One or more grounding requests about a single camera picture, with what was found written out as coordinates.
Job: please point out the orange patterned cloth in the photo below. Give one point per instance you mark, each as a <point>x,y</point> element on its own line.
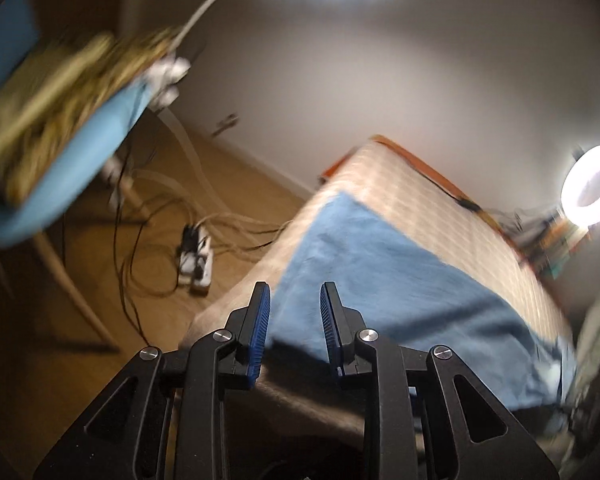
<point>560,240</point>

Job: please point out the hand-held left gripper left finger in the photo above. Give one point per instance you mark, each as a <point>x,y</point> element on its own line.
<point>259,330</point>

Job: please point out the blue pants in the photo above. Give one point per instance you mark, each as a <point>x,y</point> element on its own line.
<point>380,280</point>

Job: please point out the checkered beige bedspread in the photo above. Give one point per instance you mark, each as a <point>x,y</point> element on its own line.
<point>430,200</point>

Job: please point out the blue chair with wooden legs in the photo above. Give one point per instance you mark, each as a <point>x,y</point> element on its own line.
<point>105,130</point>

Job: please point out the olive patterned cloth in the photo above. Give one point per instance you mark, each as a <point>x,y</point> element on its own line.
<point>55,100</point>

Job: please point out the wall socket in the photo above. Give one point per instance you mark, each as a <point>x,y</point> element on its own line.
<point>225,125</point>

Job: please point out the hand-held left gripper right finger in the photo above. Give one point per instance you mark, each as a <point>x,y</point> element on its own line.
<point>328,330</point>

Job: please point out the white power strip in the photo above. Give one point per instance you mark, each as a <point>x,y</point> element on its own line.
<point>200,260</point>

